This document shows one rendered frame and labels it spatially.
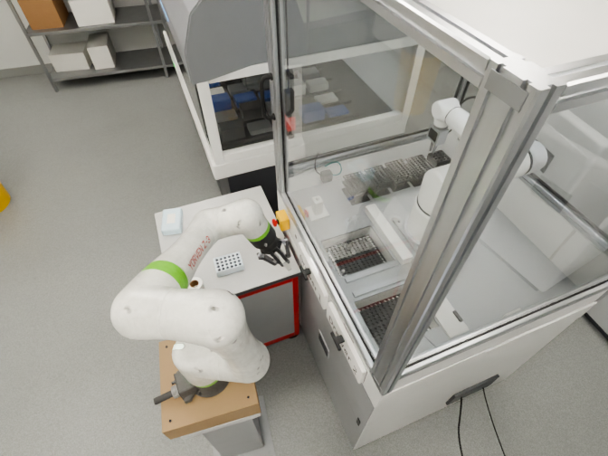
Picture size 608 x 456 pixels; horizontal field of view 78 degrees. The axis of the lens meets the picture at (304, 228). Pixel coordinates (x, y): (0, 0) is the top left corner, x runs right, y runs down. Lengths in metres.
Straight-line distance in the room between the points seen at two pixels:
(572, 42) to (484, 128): 0.20
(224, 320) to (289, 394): 1.54
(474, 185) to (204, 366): 0.90
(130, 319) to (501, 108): 0.74
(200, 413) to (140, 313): 0.64
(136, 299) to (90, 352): 1.85
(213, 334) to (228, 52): 1.27
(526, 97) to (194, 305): 0.65
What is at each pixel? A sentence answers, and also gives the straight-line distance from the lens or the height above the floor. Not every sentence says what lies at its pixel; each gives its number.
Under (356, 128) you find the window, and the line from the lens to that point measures 0.90.
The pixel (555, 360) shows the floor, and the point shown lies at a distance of 2.79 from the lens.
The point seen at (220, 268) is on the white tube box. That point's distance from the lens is 1.74.
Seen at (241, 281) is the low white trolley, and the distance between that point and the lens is 1.72.
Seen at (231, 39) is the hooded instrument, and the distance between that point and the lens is 1.76.
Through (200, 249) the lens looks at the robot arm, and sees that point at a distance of 1.06.
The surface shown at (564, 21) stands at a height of 1.97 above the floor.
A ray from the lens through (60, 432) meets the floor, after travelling 2.58.
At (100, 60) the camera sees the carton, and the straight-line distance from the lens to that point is 5.06.
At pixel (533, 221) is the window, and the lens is 0.80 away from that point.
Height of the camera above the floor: 2.20
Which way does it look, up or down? 49 degrees down
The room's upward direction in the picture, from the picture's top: straight up
